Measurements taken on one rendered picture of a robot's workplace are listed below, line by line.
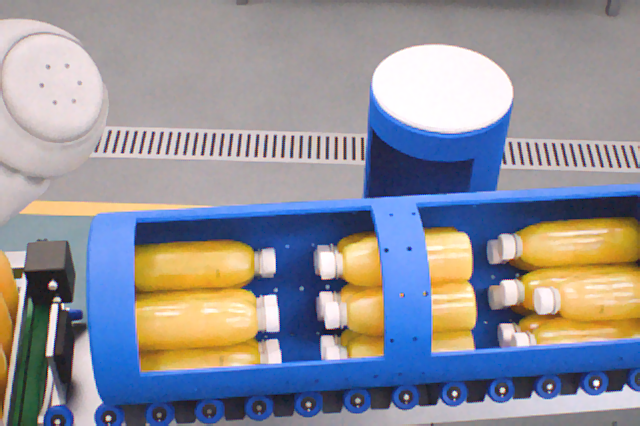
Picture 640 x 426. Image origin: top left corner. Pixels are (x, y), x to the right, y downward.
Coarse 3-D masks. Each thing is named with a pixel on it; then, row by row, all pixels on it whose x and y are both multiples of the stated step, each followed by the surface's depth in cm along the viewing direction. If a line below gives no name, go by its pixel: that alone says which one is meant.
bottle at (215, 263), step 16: (224, 240) 151; (144, 256) 148; (160, 256) 148; (176, 256) 148; (192, 256) 148; (208, 256) 148; (224, 256) 148; (240, 256) 149; (256, 256) 151; (144, 272) 147; (160, 272) 147; (176, 272) 148; (192, 272) 148; (208, 272) 148; (224, 272) 148; (240, 272) 149; (256, 272) 152; (144, 288) 149; (160, 288) 149; (176, 288) 149; (192, 288) 150
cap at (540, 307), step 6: (540, 288) 149; (546, 288) 149; (534, 294) 150; (540, 294) 148; (546, 294) 148; (534, 300) 150; (540, 300) 148; (546, 300) 147; (552, 300) 147; (534, 306) 151; (540, 306) 148; (546, 306) 147; (552, 306) 147; (540, 312) 148; (546, 312) 148
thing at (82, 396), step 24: (264, 336) 167; (48, 384) 158; (72, 384) 159; (432, 384) 160; (480, 384) 161; (528, 384) 161; (576, 384) 161; (72, 408) 156; (96, 408) 156; (144, 408) 156; (192, 408) 156; (240, 408) 156; (288, 408) 157; (336, 408) 157; (384, 408) 157; (624, 408) 161
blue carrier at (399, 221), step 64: (512, 192) 151; (576, 192) 150; (128, 256) 137; (384, 256) 139; (128, 320) 135; (384, 320) 140; (512, 320) 166; (128, 384) 139; (192, 384) 140; (256, 384) 143; (320, 384) 144; (384, 384) 147
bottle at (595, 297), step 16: (608, 272) 150; (624, 272) 149; (560, 288) 148; (576, 288) 147; (592, 288) 146; (608, 288) 147; (624, 288) 147; (560, 304) 148; (576, 304) 146; (592, 304) 146; (608, 304) 146; (624, 304) 147; (576, 320) 149; (592, 320) 148
